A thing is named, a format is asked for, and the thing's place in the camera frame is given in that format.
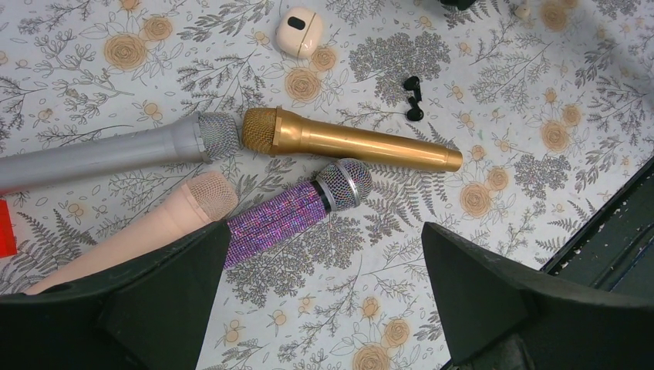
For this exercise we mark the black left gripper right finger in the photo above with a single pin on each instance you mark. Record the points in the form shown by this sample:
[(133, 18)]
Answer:
[(499, 314)]

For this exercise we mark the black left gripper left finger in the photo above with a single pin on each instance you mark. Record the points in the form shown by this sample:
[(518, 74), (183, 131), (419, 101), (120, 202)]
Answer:
[(147, 313)]

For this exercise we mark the cream earbud charging case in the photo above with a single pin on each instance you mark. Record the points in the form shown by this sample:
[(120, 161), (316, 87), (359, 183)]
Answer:
[(299, 32)]

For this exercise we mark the black earbud charging case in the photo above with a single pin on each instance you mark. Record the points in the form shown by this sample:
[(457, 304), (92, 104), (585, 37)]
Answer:
[(460, 5)]

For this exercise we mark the pink microphone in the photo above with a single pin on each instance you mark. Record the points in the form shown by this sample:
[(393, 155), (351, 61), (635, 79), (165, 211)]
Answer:
[(198, 202)]

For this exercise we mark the red rectangular block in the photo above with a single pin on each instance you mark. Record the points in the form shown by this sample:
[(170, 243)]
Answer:
[(8, 241)]

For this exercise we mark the silver microphone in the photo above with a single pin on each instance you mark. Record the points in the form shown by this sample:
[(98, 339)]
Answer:
[(200, 138)]

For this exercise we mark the purple glitter microphone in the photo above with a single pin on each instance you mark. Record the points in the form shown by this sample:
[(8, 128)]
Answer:
[(342, 185)]

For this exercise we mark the gold microphone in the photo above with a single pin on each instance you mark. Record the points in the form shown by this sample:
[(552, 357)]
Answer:
[(276, 131)]

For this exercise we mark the white earbud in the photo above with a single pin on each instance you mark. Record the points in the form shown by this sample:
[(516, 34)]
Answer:
[(523, 11)]

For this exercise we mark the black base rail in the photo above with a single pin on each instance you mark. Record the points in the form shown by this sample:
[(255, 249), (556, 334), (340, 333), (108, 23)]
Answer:
[(613, 251)]

